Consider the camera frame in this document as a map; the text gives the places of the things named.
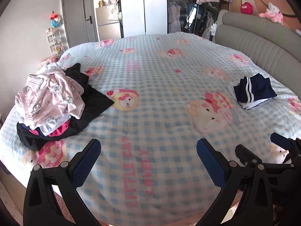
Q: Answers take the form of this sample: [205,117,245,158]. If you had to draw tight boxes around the pink printed pajama pants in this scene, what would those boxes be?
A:
[14,62,85,128]

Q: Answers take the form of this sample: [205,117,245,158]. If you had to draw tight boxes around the silver fridge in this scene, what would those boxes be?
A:
[95,4,124,42]

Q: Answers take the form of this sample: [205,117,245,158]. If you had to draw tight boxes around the red blue plush toy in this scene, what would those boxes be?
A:
[49,11,64,28]

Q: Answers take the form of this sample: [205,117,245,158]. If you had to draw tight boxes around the white shelf rack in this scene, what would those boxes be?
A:
[46,27,66,56]

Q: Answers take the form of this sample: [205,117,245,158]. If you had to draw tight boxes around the black garment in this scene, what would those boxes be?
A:
[64,63,115,139]

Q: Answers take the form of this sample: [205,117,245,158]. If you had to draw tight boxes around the pink white plush toy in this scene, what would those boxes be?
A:
[259,2,284,24]

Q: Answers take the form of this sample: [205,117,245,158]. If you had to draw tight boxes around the blue checked printed blanket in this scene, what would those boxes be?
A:
[0,31,301,219]

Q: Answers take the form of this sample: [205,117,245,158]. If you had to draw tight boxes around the grey wardrobe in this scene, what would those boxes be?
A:
[61,0,99,50]

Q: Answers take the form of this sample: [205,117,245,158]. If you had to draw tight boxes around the grey bed headboard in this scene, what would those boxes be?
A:
[215,9,301,81]

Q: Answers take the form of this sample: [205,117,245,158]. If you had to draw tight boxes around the folded navy white-striped garment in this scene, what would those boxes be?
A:
[233,73,278,103]

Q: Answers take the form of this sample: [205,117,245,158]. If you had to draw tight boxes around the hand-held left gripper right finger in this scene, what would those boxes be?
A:
[196,138,274,226]

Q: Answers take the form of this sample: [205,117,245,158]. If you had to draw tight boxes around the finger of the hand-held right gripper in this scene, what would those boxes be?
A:
[235,144,295,170]
[270,132,301,163]

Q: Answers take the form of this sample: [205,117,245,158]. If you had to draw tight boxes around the glass-door wardrobe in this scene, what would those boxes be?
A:
[166,0,222,40]

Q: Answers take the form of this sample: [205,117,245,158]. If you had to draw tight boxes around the pink cloth heap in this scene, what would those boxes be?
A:
[40,56,59,65]

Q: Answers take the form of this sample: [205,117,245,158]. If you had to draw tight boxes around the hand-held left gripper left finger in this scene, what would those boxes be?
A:
[23,138,102,226]

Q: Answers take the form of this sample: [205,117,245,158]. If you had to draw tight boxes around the white wardrobe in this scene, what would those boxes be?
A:
[120,0,169,38]

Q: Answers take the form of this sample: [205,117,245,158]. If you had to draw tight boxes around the magenta garment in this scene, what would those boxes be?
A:
[29,120,71,137]

